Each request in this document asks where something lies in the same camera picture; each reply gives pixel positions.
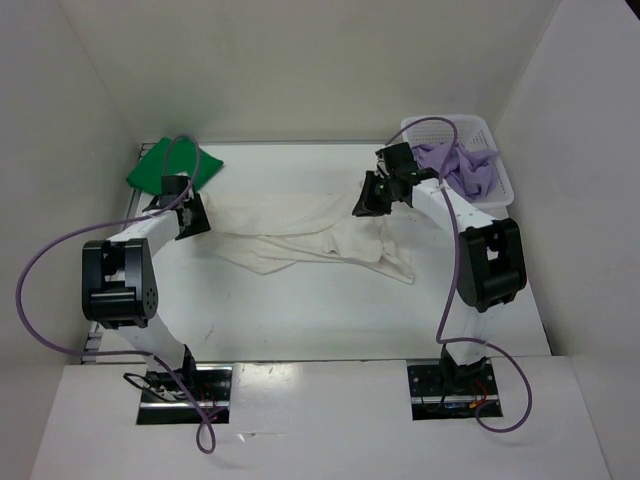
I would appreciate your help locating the purple t shirt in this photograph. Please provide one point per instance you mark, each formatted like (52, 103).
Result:
(469, 173)

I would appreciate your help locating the green t shirt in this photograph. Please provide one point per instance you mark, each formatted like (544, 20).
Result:
(184, 158)

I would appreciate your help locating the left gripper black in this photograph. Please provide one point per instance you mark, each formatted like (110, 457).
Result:
(201, 223)

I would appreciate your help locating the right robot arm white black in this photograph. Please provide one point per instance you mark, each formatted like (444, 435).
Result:
(489, 267)

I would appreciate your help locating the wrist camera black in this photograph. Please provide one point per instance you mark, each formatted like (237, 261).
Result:
(396, 159)
(176, 193)

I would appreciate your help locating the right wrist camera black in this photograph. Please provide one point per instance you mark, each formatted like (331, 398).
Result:
(396, 159)

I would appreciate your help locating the white t shirt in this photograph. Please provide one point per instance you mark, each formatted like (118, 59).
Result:
(266, 233)

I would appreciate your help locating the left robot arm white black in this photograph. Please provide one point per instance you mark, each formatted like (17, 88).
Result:
(120, 292)

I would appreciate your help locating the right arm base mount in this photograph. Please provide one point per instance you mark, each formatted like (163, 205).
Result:
(432, 398)

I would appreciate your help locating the white plastic basket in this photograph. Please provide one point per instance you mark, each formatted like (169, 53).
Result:
(474, 134)

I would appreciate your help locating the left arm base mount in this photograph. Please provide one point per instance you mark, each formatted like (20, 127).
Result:
(163, 402)

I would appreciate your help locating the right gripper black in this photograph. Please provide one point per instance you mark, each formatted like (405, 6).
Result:
(367, 205)

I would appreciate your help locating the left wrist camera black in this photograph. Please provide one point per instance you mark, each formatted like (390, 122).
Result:
(176, 193)

